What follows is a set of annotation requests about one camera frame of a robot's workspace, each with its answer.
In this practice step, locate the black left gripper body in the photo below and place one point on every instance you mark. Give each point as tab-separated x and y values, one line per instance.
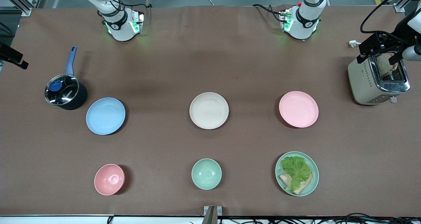
395	36

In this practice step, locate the pink plate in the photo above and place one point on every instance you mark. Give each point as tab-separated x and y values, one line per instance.
298	109

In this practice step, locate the blue plate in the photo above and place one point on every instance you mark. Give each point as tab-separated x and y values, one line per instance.
105	116

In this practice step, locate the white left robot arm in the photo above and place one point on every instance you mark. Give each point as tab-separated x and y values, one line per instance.
304	23

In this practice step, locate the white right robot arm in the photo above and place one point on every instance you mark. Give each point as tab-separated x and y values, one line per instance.
120	30

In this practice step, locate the toasted bread slice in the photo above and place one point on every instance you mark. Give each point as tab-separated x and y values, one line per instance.
383	66

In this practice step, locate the white power plug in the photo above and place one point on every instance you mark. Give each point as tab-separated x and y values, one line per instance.
353	43

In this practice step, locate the beige and chrome toaster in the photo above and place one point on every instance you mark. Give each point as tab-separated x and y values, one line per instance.
365	82

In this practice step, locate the glass lid with blue knob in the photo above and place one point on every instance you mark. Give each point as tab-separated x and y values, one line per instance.
61	89

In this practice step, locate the green plate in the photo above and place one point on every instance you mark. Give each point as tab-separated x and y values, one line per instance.
313	178

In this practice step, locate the green lettuce leaf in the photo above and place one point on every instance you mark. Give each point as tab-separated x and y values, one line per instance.
296	169

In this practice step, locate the pink bowl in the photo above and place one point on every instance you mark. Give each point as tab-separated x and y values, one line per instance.
109	179

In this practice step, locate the brown bread slice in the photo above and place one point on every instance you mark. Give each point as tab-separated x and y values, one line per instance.
304	186

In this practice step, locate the beige plate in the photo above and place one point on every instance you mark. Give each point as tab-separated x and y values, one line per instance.
209	110

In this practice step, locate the green bowl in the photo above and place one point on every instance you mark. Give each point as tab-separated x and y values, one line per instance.
206	174

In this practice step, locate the aluminium frame profile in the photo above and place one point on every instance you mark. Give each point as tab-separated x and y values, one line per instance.
19	2
399	5

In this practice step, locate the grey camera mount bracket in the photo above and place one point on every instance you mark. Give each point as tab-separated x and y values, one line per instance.
212	214

